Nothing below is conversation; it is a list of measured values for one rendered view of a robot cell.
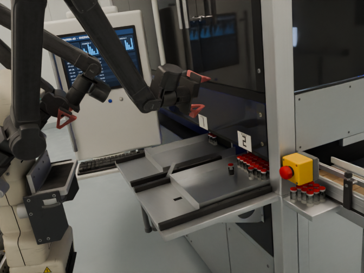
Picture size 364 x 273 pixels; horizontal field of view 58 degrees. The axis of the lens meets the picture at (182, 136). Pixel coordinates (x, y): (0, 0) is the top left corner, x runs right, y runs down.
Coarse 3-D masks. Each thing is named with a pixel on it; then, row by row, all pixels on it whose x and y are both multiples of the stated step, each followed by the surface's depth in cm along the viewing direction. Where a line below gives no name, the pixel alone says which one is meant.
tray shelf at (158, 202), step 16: (144, 160) 152; (128, 176) 138; (144, 176) 136; (144, 192) 122; (160, 192) 120; (176, 192) 119; (272, 192) 110; (144, 208) 113; (160, 208) 110; (176, 208) 109; (192, 208) 107; (240, 208) 103; (256, 208) 105; (192, 224) 98; (208, 224) 100
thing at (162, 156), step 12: (168, 144) 160; (180, 144) 162; (192, 144) 164; (204, 144) 162; (156, 156) 155; (168, 156) 153; (180, 156) 151; (192, 156) 149; (204, 156) 139; (228, 156) 144; (168, 168) 134
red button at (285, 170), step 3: (282, 168) 96; (285, 168) 96; (288, 168) 96; (279, 171) 98; (282, 171) 96; (285, 171) 95; (288, 171) 95; (291, 171) 95; (282, 174) 97; (285, 174) 95; (288, 174) 95; (291, 174) 95; (282, 177) 97; (285, 177) 96; (288, 177) 95; (291, 177) 96
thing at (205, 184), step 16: (224, 160) 133; (176, 176) 126; (192, 176) 129; (208, 176) 127; (224, 176) 126; (240, 176) 124; (192, 192) 117; (208, 192) 115; (224, 192) 114; (240, 192) 108
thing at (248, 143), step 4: (240, 132) 120; (240, 136) 121; (248, 136) 116; (240, 140) 122; (244, 140) 119; (248, 140) 117; (240, 144) 122; (244, 144) 120; (248, 144) 117; (244, 148) 120; (248, 148) 118
